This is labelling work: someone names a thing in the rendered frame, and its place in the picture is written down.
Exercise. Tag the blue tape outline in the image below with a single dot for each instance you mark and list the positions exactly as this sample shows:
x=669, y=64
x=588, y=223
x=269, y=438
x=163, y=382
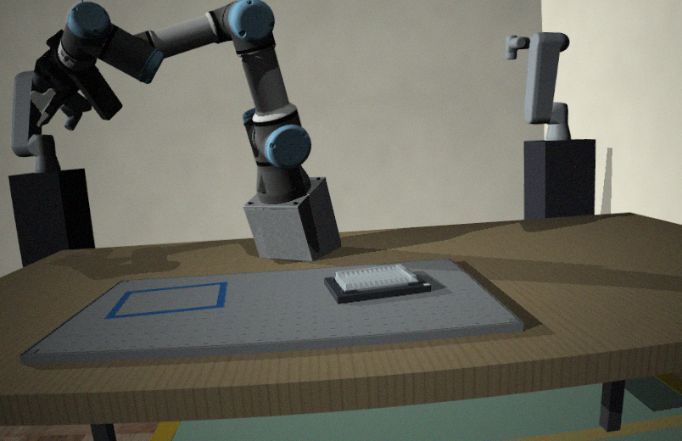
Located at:
x=220, y=301

